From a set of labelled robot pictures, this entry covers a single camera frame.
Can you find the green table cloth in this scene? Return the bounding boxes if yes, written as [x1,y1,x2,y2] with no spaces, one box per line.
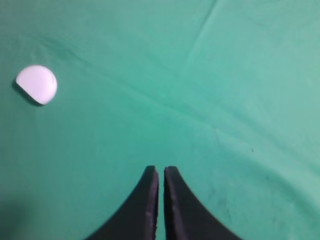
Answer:
[0,0,320,240]

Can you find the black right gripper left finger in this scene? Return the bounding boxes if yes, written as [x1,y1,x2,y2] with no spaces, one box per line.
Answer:
[88,165,159,240]

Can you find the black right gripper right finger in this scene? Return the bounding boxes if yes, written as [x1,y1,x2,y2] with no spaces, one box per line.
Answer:
[164,166,240,240]

